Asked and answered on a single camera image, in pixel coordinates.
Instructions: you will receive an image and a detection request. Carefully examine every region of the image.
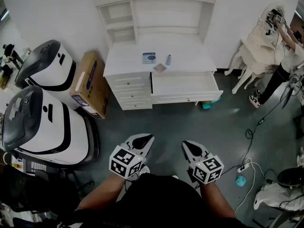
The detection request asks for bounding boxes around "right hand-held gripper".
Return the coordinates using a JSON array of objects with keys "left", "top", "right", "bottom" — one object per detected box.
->
[{"left": 182, "top": 140, "right": 224, "bottom": 184}]

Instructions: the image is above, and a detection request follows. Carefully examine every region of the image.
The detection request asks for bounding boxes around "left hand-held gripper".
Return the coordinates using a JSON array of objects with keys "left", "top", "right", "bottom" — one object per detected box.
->
[{"left": 109, "top": 134, "right": 155, "bottom": 180}]

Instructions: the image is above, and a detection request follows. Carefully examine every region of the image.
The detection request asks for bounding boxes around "large white drawer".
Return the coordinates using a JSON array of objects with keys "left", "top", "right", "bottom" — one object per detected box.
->
[{"left": 150, "top": 70, "right": 224, "bottom": 105}]

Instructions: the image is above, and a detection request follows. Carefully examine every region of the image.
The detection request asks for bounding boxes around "small brown pink packet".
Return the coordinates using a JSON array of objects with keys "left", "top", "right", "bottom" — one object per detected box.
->
[{"left": 153, "top": 63, "right": 168, "bottom": 74}]

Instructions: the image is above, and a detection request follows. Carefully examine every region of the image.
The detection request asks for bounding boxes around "blue white card packet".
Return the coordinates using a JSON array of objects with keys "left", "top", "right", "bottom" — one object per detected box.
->
[{"left": 142, "top": 52, "right": 157, "bottom": 65}]

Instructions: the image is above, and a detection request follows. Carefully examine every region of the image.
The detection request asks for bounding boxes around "person's left forearm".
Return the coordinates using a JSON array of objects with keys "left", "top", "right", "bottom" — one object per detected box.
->
[{"left": 75, "top": 173, "right": 128, "bottom": 211}]

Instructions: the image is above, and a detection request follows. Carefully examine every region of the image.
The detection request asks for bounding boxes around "person's right forearm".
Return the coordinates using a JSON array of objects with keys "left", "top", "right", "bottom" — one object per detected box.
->
[{"left": 199, "top": 181, "right": 238, "bottom": 219}]

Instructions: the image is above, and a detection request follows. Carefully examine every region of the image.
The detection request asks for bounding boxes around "small white drawer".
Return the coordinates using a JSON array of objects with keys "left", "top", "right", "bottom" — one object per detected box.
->
[
  {"left": 111, "top": 76, "right": 151, "bottom": 89},
  {"left": 115, "top": 88, "right": 152, "bottom": 101},
  {"left": 120, "top": 100, "right": 153, "bottom": 110}
]

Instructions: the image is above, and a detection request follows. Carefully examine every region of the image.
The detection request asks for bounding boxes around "white desk with hutch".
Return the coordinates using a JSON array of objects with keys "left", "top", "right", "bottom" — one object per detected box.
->
[{"left": 91, "top": 0, "right": 219, "bottom": 111}]

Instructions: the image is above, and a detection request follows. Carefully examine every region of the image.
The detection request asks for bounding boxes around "teal plastic object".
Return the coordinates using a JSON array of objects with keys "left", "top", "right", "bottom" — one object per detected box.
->
[{"left": 198, "top": 96, "right": 221, "bottom": 110}]

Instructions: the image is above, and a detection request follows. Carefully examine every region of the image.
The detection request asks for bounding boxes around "teal cloth ball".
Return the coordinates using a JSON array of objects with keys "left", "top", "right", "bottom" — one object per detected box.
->
[{"left": 235, "top": 175, "right": 247, "bottom": 188}]

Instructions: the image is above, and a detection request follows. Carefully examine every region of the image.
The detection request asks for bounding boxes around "person's black clothing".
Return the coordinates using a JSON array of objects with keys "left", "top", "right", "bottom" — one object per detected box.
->
[{"left": 40, "top": 173, "right": 254, "bottom": 228}]

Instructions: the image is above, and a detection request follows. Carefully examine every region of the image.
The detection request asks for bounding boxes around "brown cardboard box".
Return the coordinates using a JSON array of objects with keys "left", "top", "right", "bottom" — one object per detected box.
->
[{"left": 69, "top": 50, "right": 110, "bottom": 120}]

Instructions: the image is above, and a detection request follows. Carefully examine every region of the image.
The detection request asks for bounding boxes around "white black wheeled robot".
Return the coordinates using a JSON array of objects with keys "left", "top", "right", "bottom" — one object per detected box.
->
[
  {"left": 1, "top": 85, "right": 100, "bottom": 166},
  {"left": 14, "top": 39, "right": 77, "bottom": 92}
]

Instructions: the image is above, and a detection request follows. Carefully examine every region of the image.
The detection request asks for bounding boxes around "black round stool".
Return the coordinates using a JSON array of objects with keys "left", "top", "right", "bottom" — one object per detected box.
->
[{"left": 277, "top": 167, "right": 304, "bottom": 189}]

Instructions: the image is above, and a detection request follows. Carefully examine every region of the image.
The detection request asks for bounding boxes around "black office chair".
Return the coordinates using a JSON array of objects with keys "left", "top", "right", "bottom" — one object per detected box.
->
[{"left": 0, "top": 164, "right": 95, "bottom": 219}]

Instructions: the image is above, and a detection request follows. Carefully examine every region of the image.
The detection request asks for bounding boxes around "cream carved vanity table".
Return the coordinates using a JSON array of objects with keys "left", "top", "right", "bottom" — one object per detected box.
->
[{"left": 224, "top": 28, "right": 289, "bottom": 95}]

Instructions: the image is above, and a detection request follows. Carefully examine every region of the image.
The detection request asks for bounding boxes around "oval vanity mirror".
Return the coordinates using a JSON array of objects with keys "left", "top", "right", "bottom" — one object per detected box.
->
[{"left": 262, "top": 1, "right": 287, "bottom": 38}]

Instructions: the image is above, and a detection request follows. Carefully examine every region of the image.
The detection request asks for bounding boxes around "white cable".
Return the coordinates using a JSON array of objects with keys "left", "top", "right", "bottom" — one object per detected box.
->
[{"left": 234, "top": 158, "right": 266, "bottom": 213}]

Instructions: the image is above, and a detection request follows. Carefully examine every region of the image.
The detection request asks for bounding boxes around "black floor cable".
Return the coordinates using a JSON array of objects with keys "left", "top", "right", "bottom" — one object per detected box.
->
[{"left": 223, "top": 96, "right": 289, "bottom": 175}]

